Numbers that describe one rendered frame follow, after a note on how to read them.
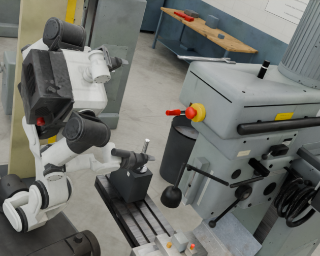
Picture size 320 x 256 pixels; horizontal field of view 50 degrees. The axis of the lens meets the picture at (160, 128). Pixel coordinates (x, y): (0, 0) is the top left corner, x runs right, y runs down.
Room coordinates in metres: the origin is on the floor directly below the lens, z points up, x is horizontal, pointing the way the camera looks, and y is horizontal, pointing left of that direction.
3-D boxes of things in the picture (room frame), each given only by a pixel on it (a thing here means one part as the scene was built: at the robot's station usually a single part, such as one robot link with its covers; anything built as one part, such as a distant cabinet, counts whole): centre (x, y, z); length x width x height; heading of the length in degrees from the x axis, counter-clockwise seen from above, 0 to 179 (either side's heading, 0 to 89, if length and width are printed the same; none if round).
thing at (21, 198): (1.39, 0.57, 0.68); 0.21 x 0.20 x 0.13; 52
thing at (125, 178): (1.57, 0.08, 1.01); 0.22 x 0.12 x 0.20; 43
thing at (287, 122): (1.07, -0.39, 1.79); 0.45 x 0.04 x 0.04; 131
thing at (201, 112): (1.01, -0.10, 1.76); 0.06 x 0.02 x 0.06; 41
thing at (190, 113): (0.99, -0.08, 1.76); 0.04 x 0.03 x 0.04; 41
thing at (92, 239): (1.43, 0.19, 0.50); 0.20 x 0.05 x 0.20; 52
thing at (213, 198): (1.16, -0.27, 1.47); 0.21 x 0.19 x 0.32; 41
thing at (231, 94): (1.17, -0.28, 1.81); 0.47 x 0.26 x 0.16; 131
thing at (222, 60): (1.15, -0.08, 1.89); 0.24 x 0.04 x 0.01; 130
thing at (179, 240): (1.18, -0.25, 1.02); 0.06 x 0.05 x 0.06; 41
